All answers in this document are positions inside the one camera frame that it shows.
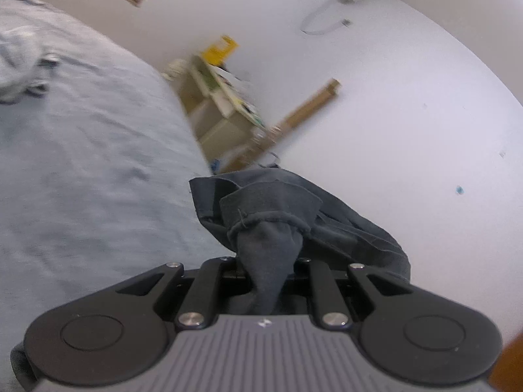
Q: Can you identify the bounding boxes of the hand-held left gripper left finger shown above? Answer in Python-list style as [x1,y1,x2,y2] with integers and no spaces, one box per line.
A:
[116,255,246,331]

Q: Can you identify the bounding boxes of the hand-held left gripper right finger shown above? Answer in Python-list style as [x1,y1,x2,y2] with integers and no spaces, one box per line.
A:
[294,257,413,331]

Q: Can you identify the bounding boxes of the dark grey pants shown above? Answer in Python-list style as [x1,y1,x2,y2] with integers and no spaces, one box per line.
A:
[9,167,411,392]

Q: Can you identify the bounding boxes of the beige shelf unit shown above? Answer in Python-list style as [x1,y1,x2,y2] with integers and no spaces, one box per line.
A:
[163,55,270,172]

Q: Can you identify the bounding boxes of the wooden stick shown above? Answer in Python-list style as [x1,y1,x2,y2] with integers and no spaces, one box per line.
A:
[223,78,342,172]

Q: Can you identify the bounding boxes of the orange-brown object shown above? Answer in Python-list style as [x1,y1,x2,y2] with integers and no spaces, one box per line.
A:
[488,331,523,392]

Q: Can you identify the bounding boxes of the yellow box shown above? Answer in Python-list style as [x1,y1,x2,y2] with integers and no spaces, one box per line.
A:
[202,36,240,64]

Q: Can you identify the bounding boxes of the light grey garment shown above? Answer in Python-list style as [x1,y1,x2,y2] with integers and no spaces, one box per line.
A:
[0,24,62,105]

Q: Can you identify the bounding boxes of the thin wall cable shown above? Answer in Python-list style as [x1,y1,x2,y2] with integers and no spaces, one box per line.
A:
[300,0,352,35]

